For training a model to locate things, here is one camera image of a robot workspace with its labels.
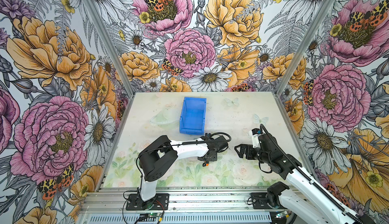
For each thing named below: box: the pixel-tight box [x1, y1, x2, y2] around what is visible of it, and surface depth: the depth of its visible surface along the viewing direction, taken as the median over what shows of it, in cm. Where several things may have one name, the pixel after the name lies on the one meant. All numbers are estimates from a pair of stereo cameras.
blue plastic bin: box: [179, 96, 207, 136], surface depth 108 cm
